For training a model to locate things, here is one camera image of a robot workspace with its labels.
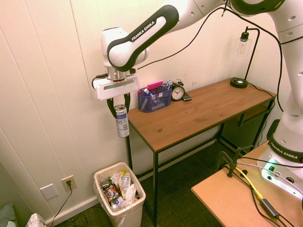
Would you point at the beige plastic trash bin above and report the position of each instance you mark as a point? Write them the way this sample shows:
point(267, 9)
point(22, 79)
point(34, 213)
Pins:
point(127, 217)

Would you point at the black keypad mobile phone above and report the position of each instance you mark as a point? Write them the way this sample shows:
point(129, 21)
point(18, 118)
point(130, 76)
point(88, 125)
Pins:
point(187, 97)

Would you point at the crumpled snack bag trash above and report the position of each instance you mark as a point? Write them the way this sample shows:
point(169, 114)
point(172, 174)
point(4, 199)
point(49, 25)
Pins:
point(125, 179)

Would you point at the blue white pens bundle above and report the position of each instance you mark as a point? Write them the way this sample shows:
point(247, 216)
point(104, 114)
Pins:
point(168, 84)

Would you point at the white marker with blue cap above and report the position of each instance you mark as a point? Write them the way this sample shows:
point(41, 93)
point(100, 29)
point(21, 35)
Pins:
point(147, 92)

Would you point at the blue mesh desk organizer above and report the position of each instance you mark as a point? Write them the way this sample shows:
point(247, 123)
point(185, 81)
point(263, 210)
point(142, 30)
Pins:
point(151, 105)

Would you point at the crumpled white paper trash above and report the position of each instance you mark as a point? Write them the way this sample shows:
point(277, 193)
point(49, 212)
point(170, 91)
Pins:
point(129, 194)

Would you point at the beige wall power outlet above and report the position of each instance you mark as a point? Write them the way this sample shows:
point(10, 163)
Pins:
point(68, 182)

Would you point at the slim blue silver drink can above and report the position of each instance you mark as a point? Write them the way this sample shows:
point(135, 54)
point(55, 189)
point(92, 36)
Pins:
point(122, 125)

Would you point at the wooden desk with black frame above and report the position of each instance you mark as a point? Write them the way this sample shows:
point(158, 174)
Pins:
point(189, 113)

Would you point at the patterned white tissue box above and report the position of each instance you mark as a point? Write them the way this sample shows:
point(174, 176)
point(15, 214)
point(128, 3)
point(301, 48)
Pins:
point(35, 221)

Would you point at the white Franka Emika robot arm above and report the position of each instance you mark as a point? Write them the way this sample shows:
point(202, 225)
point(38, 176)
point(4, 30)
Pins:
point(142, 33)

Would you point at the pink sticky note pad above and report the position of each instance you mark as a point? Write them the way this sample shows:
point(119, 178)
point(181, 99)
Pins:
point(155, 84)

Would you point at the colourful candy wrapper trash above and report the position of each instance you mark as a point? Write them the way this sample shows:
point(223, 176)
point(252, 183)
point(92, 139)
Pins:
point(110, 192)

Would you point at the light wooden robot mounting table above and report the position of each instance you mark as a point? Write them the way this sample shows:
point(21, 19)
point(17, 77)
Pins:
point(227, 203)

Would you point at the black desk lamp glass shade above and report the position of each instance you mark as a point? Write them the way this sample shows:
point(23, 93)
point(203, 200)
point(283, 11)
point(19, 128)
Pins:
point(238, 83)

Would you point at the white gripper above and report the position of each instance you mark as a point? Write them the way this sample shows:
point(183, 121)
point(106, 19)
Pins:
point(118, 89)

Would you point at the green packet in organizer drawer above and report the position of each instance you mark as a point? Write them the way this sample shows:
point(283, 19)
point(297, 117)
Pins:
point(161, 102)

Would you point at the white blank wall plate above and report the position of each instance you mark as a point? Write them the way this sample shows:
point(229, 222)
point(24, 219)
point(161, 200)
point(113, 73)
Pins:
point(49, 191)

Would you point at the teal cushion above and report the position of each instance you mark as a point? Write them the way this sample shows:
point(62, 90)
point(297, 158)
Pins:
point(7, 214)

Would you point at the black metal table clamp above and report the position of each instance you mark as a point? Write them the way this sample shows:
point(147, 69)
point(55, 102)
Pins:
point(232, 163)

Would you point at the black twin-bell alarm clock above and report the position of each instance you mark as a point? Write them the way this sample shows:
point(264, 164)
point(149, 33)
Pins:
point(178, 93)

